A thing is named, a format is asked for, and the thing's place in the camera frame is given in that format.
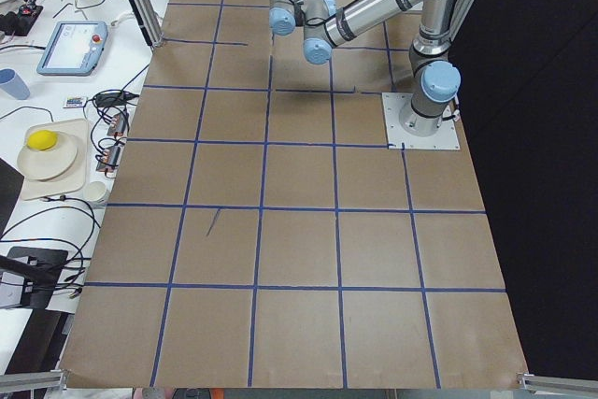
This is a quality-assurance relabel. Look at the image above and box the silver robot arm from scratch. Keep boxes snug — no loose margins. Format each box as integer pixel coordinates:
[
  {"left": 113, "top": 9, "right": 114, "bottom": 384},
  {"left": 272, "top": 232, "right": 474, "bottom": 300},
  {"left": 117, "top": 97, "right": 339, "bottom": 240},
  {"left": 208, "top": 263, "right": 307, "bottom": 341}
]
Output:
[{"left": 269, "top": 0, "right": 474, "bottom": 137}]

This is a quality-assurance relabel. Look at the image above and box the teach pendant tablet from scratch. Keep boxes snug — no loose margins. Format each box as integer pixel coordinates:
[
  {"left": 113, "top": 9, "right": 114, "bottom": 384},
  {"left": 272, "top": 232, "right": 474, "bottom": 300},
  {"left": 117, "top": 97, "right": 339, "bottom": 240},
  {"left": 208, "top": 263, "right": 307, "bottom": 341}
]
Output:
[{"left": 36, "top": 21, "right": 108, "bottom": 76}]

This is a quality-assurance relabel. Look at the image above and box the white paper cup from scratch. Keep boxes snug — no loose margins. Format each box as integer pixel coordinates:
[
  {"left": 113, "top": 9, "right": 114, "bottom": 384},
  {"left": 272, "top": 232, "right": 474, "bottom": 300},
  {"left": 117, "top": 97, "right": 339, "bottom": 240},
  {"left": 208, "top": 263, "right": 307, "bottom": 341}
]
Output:
[{"left": 82, "top": 181, "right": 110, "bottom": 207}]

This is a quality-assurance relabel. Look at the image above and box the beige tray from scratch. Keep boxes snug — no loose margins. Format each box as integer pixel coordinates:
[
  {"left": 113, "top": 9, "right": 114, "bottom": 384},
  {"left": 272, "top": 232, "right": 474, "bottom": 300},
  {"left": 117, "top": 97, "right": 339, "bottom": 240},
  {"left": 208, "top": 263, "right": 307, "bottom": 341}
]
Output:
[{"left": 17, "top": 119, "right": 90, "bottom": 201}]

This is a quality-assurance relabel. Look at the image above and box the blue plastic cup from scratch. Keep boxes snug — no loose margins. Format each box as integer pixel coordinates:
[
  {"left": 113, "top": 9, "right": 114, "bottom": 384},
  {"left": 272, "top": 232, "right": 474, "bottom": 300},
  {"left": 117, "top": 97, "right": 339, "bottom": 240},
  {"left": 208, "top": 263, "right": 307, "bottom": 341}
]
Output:
[{"left": 0, "top": 68, "right": 30, "bottom": 100}]

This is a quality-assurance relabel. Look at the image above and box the yellow lemon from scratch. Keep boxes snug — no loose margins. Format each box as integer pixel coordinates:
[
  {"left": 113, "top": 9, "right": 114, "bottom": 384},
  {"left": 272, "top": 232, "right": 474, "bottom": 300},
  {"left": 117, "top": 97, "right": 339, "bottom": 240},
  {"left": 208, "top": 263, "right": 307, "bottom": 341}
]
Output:
[{"left": 26, "top": 129, "right": 58, "bottom": 151}]

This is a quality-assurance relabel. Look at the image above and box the beige plate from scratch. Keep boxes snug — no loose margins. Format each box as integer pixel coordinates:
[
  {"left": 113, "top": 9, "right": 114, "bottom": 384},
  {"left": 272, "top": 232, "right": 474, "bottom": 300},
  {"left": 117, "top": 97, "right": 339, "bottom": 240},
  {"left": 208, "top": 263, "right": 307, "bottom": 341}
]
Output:
[{"left": 17, "top": 133, "right": 78, "bottom": 180}]

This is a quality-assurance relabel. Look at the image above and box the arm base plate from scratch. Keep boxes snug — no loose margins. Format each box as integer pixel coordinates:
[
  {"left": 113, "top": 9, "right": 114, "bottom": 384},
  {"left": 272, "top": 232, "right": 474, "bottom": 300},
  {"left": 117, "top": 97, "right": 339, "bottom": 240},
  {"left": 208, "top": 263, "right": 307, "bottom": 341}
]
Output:
[{"left": 381, "top": 93, "right": 461, "bottom": 150}]

